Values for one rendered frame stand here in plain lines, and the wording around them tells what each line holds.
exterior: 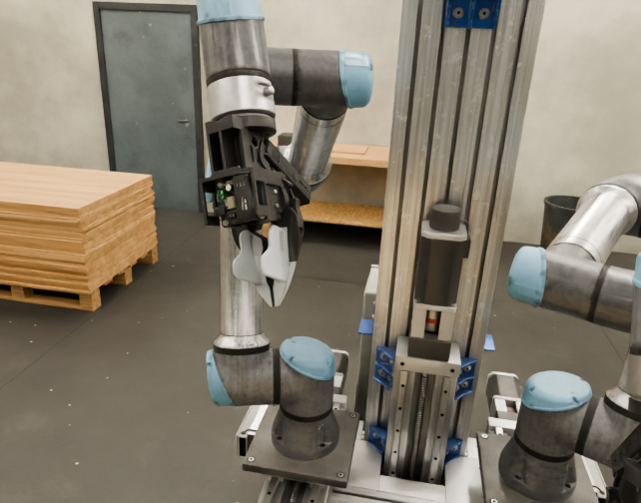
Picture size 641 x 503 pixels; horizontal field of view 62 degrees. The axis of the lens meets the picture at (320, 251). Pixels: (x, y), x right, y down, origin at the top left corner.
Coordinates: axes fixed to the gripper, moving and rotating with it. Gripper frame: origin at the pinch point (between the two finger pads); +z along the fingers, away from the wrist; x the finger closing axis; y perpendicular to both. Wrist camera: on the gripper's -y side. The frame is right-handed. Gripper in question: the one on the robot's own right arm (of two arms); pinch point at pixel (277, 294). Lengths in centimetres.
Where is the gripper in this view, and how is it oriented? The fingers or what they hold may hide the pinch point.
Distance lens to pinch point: 62.8
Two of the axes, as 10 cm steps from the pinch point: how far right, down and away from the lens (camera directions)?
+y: -4.5, 0.3, -8.9
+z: 1.3, 9.9, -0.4
